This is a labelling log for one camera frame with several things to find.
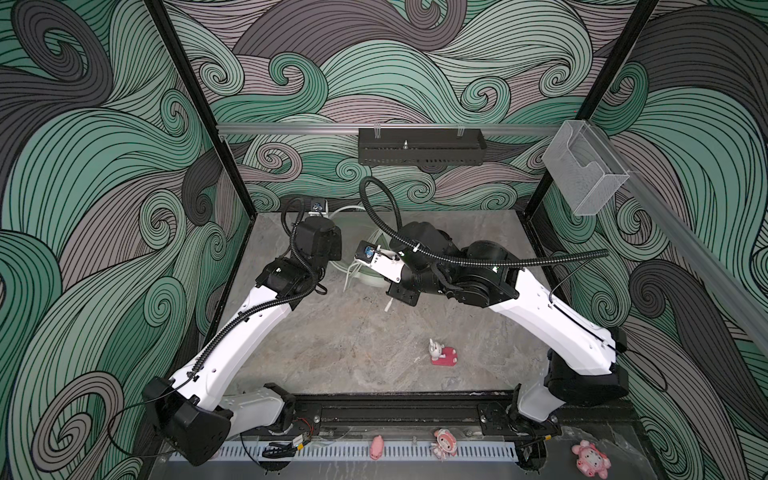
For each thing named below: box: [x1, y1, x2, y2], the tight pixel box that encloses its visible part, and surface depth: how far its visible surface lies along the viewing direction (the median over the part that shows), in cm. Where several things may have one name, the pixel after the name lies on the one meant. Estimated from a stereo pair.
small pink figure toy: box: [369, 434, 385, 460], surface depth 70 cm
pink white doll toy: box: [431, 428, 457, 462], surface depth 69 cm
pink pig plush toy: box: [571, 440, 611, 479], surface depth 67 cm
